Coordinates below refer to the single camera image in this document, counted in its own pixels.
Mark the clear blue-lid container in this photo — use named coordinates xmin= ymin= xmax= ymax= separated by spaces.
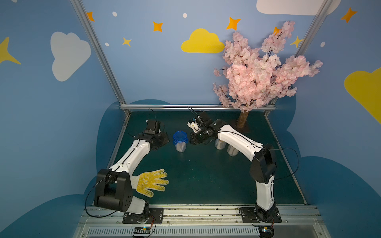
xmin=227 ymin=145 xmax=239 ymax=157
xmin=173 ymin=131 xmax=188 ymax=153
xmin=214 ymin=139 xmax=227 ymax=150

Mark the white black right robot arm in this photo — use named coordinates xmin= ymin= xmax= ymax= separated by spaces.
xmin=187 ymin=117 xmax=277 ymax=223

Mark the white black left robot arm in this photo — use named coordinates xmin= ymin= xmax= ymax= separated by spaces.
xmin=93 ymin=132 xmax=169 ymax=223

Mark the yellow white work glove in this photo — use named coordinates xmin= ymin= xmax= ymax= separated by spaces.
xmin=131 ymin=169 xmax=169 ymax=198

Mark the pink artificial blossom tree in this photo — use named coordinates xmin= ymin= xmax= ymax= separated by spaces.
xmin=213 ymin=21 xmax=323 ymax=129

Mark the left small circuit board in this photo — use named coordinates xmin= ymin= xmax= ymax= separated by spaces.
xmin=133 ymin=226 xmax=151 ymax=238

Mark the small circuit board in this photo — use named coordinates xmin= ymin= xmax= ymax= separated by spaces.
xmin=258 ymin=227 xmax=274 ymax=238
xmin=133 ymin=226 xmax=151 ymax=238

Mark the right small circuit board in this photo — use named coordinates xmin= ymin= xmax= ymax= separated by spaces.
xmin=258 ymin=227 xmax=274 ymax=238

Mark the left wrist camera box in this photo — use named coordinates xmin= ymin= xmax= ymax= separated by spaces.
xmin=144 ymin=120 xmax=161 ymax=135

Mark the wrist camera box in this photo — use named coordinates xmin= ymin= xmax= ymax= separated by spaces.
xmin=187 ymin=111 xmax=212 ymax=133
xmin=144 ymin=120 xmax=161 ymax=135

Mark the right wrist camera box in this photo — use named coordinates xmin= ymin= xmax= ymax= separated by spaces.
xmin=187 ymin=111 xmax=212 ymax=133

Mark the horizontal aluminium back rail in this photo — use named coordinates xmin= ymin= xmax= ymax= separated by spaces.
xmin=119 ymin=104 xmax=276 ymax=112

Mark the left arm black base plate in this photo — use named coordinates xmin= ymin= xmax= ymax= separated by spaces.
xmin=122 ymin=207 xmax=164 ymax=224

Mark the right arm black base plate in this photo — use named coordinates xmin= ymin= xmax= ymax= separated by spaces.
xmin=239 ymin=205 xmax=282 ymax=223

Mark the front aluminium rail frame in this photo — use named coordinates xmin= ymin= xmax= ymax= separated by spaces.
xmin=73 ymin=204 xmax=330 ymax=238

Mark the left aluminium corner post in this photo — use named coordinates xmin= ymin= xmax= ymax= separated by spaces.
xmin=70 ymin=0 xmax=131 ymax=117

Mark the aluminium corner post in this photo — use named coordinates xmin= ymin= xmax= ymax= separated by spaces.
xmin=263 ymin=0 xmax=334 ymax=117
xmin=70 ymin=0 xmax=131 ymax=117

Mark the right aluminium corner post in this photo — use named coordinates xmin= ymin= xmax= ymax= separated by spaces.
xmin=263 ymin=0 xmax=334 ymax=117

